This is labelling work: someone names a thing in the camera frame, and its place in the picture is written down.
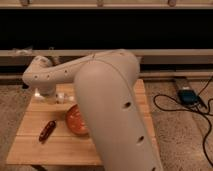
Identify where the white plastic bottle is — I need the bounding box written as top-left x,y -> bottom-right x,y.
34,92 -> 74,104

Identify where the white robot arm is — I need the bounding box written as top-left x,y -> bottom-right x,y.
22,49 -> 163,171

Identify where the orange ceramic bowl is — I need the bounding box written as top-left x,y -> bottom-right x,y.
66,104 -> 88,136

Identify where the dark red snack bar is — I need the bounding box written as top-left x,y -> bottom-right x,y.
39,121 -> 56,142

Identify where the blue power adapter box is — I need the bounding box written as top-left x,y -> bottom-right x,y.
178,89 -> 198,105

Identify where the wooden table board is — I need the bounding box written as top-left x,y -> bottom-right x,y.
5,78 -> 162,167

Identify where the black cable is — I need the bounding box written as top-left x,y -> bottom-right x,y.
153,76 -> 213,168

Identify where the wooden beam rail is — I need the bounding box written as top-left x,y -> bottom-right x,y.
0,49 -> 213,66

